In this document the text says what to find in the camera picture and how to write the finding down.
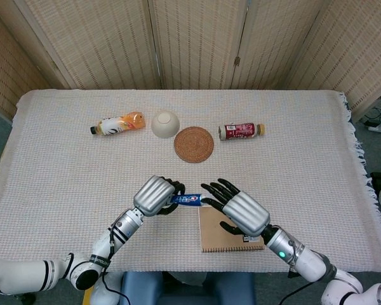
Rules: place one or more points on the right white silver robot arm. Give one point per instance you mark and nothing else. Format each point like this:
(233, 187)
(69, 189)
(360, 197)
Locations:
(304, 260)

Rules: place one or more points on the orange juice bottle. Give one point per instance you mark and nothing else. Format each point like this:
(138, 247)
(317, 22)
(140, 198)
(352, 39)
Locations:
(120, 124)

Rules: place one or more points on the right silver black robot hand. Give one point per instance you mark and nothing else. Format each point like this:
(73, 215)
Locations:
(247, 213)

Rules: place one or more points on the blue padded seat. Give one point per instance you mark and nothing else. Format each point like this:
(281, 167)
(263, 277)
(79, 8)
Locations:
(190, 289)

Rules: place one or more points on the red Costa coffee bottle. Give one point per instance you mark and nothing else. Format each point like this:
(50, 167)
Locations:
(241, 131)

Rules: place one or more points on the white waffle tablecloth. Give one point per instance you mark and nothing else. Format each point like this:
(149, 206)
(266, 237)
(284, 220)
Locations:
(66, 174)

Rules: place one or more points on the kraft spiral notebook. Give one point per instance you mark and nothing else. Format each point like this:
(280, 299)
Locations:
(212, 233)

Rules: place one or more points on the round woven rattan coaster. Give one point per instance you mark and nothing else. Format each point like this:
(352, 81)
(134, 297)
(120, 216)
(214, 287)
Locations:
(193, 144)

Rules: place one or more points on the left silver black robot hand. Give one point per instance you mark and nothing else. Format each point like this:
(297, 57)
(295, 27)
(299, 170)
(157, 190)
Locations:
(154, 195)

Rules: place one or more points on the blue white toothpaste tube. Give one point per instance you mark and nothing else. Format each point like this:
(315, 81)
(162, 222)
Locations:
(187, 199)

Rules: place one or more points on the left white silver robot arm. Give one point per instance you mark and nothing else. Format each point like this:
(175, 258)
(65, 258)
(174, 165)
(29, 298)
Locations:
(127, 225)

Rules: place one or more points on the cream ceramic bowl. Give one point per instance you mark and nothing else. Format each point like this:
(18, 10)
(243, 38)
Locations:
(165, 124)

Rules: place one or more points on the woven folding screen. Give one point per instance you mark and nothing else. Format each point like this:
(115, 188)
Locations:
(98, 38)

